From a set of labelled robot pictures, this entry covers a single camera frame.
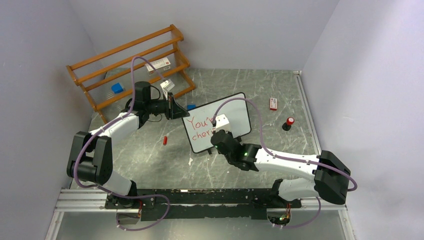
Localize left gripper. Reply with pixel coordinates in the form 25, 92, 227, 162
146, 93, 190, 121

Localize small whiteboard with black frame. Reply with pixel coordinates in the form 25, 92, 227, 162
182, 92, 252, 154

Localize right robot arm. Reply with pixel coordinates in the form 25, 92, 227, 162
210, 130, 351, 207

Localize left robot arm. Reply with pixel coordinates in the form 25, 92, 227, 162
66, 81, 190, 208

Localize blue eraser on table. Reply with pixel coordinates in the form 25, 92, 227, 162
187, 104, 196, 111

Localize white red box on shelf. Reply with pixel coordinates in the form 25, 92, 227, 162
145, 57, 172, 75

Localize wooden tiered shelf rack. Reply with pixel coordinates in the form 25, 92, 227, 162
66, 24, 196, 124

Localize blue eraser on shelf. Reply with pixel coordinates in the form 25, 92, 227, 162
111, 82, 125, 94

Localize small red white box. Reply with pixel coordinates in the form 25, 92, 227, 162
269, 97, 278, 111

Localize red black stamp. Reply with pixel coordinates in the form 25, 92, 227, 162
281, 116, 295, 131

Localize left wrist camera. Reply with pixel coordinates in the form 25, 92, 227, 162
160, 79, 175, 96

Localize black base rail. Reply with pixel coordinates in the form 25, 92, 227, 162
104, 188, 302, 222

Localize purple cable at base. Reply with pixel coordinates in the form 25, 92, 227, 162
115, 194, 171, 232

